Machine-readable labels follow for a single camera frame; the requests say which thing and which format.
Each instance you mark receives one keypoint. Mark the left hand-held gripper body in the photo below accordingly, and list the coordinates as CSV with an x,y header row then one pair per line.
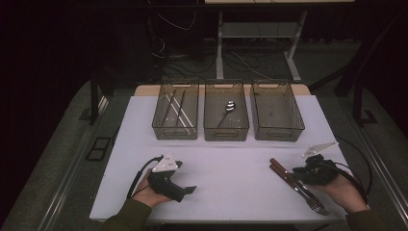
x,y
165,183

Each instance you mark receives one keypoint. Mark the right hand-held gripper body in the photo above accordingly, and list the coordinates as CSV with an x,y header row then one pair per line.
x,y
324,171

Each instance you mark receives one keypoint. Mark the smoky clear plastic bin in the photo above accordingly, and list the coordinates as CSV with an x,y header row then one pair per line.
x,y
275,109
175,133
237,128

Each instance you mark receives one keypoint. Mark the metal spoon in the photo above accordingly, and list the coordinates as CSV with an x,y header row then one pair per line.
x,y
231,106

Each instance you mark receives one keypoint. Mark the person's left hand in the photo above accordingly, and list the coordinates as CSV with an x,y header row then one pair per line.
x,y
146,194

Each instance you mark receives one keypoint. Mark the person's right hand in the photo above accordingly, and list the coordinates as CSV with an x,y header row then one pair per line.
x,y
348,195

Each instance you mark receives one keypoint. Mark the black metal stand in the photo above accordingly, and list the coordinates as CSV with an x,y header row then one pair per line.
x,y
357,96
94,96

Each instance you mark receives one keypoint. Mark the white metal desk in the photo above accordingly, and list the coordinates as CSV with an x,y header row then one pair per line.
x,y
219,48

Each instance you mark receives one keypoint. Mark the metal floor rail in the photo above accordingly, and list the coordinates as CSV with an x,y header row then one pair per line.
x,y
385,179
69,179

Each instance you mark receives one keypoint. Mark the black floor socket frame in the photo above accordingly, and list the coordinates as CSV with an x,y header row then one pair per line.
x,y
102,138

